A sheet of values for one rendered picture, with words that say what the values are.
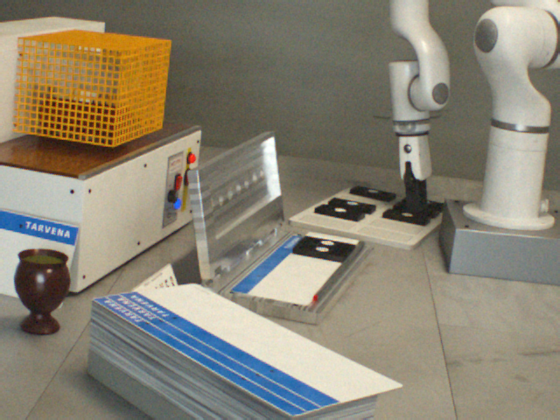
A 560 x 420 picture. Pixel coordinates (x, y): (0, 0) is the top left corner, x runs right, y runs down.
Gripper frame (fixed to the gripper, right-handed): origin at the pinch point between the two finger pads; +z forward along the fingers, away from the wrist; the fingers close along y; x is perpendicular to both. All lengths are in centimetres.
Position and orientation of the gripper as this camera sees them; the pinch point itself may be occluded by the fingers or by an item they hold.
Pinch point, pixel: (416, 201)
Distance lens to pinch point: 259.6
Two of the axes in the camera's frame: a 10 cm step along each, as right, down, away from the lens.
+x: -9.2, 0.1, 3.9
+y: 3.8, -1.8, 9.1
